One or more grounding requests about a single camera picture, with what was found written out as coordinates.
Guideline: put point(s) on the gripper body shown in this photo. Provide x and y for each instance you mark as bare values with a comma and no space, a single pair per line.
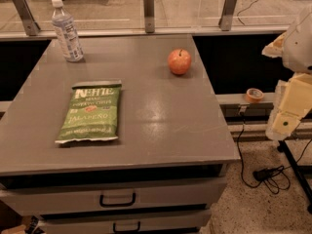
300,48

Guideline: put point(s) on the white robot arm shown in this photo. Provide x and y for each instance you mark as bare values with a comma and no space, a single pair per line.
294,46

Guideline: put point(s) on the red apple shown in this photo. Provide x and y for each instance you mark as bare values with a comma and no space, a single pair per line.
179,61

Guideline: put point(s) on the orange tape roll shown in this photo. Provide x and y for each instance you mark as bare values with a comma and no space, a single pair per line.
254,95

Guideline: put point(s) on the black metal stand leg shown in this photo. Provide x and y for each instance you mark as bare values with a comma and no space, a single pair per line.
298,173

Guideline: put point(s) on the upper grey drawer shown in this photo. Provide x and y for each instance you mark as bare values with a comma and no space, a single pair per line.
84,198

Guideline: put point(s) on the grey drawer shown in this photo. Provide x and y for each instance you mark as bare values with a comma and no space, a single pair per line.
180,222
84,198

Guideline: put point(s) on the lower grey drawer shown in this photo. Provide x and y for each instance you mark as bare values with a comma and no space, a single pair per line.
180,222

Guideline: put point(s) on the green jalapeno chips bag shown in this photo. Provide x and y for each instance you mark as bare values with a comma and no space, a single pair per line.
92,113

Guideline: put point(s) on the clear plastic water bottle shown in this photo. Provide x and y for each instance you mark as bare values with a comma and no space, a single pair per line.
66,32

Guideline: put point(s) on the right metal railing post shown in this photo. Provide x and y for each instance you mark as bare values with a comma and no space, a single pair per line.
227,14

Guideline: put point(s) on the metal railing post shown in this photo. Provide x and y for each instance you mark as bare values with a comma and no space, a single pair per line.
149,22
227,14
30,26

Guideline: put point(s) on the black floor cable background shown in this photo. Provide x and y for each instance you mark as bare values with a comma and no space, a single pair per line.
254,12

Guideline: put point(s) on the middle metal railing post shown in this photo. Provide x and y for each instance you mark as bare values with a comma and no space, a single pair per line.
149,22

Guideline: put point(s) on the black upper drawer handle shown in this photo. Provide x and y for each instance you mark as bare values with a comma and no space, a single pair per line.
117,201

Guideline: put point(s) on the black drawer handle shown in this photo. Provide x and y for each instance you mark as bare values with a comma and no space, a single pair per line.
127,228
117,201

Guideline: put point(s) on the black lower drawer handle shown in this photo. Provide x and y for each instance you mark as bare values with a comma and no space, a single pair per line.
127,228

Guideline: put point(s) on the left metal railing post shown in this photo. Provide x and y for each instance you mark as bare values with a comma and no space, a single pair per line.
30,26

